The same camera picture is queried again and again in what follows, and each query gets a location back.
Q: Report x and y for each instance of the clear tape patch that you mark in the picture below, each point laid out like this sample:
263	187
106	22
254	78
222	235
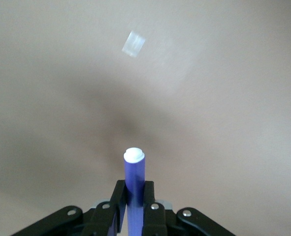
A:
133	43

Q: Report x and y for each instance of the purple marker pen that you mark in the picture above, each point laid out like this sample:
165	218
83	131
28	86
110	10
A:
134	177

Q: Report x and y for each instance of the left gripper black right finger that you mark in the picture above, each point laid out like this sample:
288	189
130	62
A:
155	221

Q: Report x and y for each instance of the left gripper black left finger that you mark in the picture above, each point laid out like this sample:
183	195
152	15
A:
101	221

